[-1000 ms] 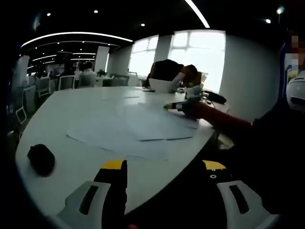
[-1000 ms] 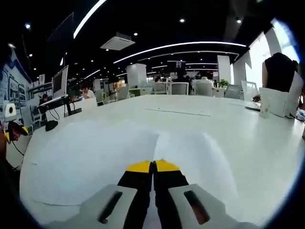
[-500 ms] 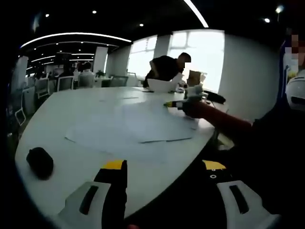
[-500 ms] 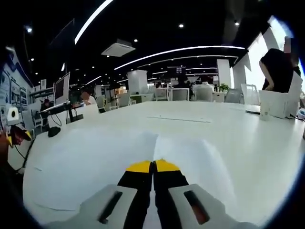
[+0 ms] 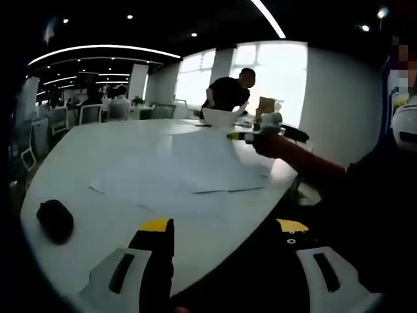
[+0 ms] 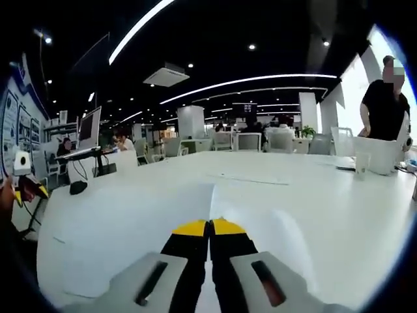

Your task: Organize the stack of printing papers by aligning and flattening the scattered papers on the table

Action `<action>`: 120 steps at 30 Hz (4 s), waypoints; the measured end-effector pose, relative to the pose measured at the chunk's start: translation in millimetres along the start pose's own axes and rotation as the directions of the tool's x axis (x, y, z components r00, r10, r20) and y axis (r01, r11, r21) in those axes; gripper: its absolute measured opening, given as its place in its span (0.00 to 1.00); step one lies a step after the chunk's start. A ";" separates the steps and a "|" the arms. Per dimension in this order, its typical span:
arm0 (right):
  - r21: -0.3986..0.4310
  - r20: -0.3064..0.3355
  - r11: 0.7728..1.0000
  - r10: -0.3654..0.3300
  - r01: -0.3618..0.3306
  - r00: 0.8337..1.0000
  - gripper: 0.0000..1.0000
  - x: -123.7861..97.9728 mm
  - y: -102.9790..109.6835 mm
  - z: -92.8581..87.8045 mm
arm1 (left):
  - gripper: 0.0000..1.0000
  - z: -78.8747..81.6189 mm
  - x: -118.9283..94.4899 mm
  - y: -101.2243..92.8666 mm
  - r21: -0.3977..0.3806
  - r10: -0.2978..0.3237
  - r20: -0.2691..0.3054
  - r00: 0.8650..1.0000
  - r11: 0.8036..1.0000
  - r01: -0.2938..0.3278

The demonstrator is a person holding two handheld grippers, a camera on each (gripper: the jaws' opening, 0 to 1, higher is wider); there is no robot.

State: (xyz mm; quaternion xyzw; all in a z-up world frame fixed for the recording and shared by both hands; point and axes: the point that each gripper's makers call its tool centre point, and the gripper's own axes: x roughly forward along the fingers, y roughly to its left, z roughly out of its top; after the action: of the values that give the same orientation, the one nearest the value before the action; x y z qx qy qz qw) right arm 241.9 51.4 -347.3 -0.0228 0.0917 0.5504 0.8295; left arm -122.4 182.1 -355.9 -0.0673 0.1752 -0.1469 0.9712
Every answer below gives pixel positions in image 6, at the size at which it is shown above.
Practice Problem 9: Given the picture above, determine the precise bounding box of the blue white wall poster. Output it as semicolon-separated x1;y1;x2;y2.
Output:
0;53;50;183

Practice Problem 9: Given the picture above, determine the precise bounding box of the long curved ceiling light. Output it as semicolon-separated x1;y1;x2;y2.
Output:
159;74;338;105

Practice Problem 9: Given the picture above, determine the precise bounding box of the white table outlet cover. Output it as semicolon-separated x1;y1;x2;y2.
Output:
208;174;289;186

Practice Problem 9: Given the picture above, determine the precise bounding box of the white storage shelf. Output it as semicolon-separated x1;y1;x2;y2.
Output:
44;110;79;144

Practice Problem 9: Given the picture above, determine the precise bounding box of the pile of white printing papers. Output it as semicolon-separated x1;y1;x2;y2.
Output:
37;184;212;299

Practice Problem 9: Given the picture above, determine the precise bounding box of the black pouch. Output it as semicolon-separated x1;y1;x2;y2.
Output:
69;181;88;196

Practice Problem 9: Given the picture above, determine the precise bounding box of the black laptop stand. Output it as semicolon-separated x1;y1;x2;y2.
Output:
93;153;107;177

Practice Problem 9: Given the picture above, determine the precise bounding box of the white side desk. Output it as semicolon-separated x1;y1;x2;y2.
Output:
66;151;139;185

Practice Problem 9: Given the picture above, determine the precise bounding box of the monitor on stand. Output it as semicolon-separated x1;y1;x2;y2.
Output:
54;106;102;160

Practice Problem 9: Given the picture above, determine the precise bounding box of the long straight ceiling light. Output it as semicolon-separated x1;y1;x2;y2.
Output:
108;0;177;65

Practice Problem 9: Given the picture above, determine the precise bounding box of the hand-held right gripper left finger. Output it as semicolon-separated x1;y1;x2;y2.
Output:
61;220;210;313

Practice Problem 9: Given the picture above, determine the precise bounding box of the white table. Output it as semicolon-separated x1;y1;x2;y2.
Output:
35;149;417;313

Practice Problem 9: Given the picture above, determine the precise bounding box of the person's left hand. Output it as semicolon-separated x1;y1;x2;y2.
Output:
0;178;16;213

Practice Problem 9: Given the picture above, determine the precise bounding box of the group of white office chairs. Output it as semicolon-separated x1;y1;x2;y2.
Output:
133;125;356;164

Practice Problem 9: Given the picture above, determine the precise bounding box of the white printing paper sheet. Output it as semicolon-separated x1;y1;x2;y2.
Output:
190;182;315;294

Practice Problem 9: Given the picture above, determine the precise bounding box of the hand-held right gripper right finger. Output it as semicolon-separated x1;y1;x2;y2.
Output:
210;216;355;313

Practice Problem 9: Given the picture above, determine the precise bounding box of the ceiling air conditioner unit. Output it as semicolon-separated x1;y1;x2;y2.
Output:
142;61;190;88

